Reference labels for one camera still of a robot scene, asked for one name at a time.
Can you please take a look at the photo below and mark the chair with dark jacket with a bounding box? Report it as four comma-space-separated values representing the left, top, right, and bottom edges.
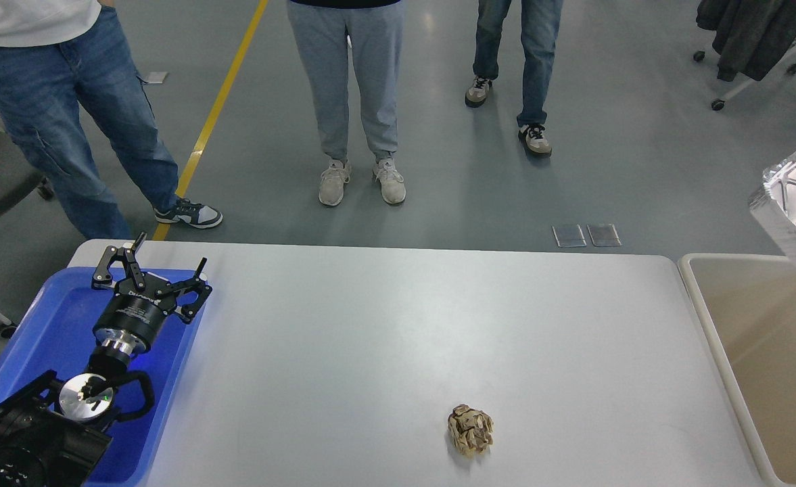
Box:
697, 1, 796, 112

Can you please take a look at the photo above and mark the person in grey sweatpants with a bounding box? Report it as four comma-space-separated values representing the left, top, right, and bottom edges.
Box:
286, 0, 406, 207

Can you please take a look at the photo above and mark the metal floor plate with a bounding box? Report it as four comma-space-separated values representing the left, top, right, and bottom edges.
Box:
552, 224, 587, 248
586, 224, 622, 248

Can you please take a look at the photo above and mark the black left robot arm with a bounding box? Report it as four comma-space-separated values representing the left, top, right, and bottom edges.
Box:
0, 237, 212, 486

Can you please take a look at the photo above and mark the beige plastic bin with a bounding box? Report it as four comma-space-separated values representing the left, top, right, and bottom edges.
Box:
678, 254, 796, 486

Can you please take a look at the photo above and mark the blue plastic tray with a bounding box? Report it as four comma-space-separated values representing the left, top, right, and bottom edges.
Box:
0, 267, 201, 486

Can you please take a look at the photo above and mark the person in blue jeans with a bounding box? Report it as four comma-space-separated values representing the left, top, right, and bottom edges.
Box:
0, 1, 223, 239

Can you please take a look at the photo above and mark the left metal floor plate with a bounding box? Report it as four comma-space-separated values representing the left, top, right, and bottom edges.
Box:
552, 224, 587, 248

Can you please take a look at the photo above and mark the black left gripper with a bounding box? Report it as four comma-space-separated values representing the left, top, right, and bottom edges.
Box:
91, 232, 213, 352

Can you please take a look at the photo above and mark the person in jeans and sneakers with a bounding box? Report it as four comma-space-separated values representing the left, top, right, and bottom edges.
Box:
465, 0, 565, 158

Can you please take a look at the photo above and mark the crumpled brown paper ball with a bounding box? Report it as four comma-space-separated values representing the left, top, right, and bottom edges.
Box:
447, 404, 494, 457

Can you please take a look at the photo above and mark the right metal floor plate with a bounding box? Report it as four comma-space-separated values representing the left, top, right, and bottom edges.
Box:
586, 224, 622, 248

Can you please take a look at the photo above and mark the small white floor plate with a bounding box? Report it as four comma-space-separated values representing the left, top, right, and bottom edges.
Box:
142, 71, 168, 85

